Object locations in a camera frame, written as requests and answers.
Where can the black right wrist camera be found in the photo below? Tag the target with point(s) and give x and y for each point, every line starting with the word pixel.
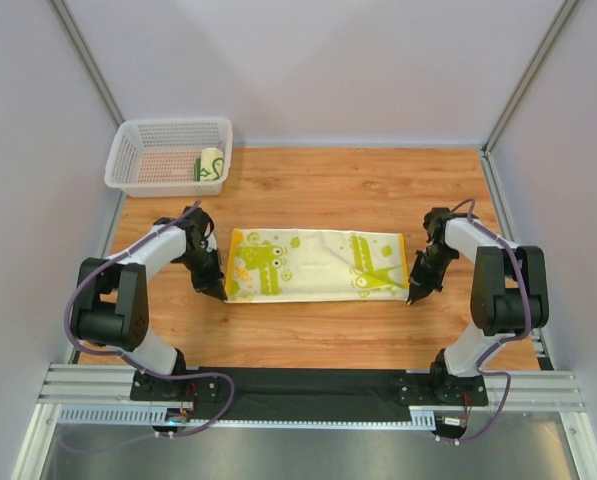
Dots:
pixel 434 220

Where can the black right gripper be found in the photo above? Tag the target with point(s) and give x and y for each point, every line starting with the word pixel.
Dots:
pixel 424 278

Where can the white perforated plastic basket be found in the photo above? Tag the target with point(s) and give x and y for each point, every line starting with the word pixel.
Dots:
pixel 155 157

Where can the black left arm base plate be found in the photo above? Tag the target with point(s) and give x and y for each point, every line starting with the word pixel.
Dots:
pixel 148 388

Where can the yellow and cream towel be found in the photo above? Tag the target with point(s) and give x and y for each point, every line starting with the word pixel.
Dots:
pixel 311 265

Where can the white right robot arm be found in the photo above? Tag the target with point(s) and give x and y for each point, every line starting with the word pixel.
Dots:
pixel 509 294

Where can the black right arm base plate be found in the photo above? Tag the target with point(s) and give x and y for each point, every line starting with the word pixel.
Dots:
pixel 423 389

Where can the aluminium corner post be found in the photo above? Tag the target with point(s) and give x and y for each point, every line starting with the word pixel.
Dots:
pixel 83 53
pixel 556 28

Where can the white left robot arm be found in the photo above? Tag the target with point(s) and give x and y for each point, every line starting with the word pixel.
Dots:
pixel 109 315

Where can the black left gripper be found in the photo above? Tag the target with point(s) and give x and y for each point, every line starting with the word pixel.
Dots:
pixel 208 279

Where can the aluminium left corner post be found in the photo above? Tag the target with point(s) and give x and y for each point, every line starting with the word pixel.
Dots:
pixel 83 53

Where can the aluminium front frame rail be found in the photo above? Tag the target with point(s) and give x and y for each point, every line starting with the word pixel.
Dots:
pixel 516 391

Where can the aluminium right corner post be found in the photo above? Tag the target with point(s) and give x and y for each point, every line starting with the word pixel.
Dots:
pixel 556 28

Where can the green and cream patterned towel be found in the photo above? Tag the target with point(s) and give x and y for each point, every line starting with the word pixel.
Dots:
pixel 209 165

